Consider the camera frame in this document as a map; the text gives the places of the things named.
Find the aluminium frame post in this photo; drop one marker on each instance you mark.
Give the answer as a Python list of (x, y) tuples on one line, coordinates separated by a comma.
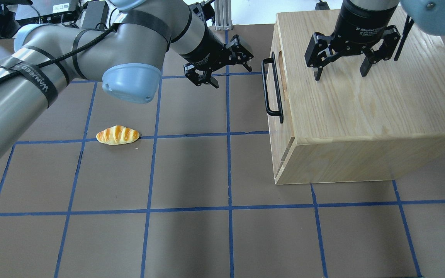
[(223, 16)]

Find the wooden drawer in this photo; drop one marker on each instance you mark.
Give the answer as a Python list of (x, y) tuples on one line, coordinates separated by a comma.
[(280, 100)]

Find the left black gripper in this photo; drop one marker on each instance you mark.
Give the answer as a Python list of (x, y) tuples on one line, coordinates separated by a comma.
[(206, 50)]

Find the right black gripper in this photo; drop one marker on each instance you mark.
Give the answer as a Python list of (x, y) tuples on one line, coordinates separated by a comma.
[(362, 21)]

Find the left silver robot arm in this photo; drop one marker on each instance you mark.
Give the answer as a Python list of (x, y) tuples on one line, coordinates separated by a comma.
[(128, 58)]

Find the wooden drawer cabinet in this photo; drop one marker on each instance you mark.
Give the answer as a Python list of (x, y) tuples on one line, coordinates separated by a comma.
[(346, 127)]

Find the toy bread roll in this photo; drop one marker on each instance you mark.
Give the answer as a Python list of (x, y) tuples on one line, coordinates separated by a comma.
[(118, 135)]

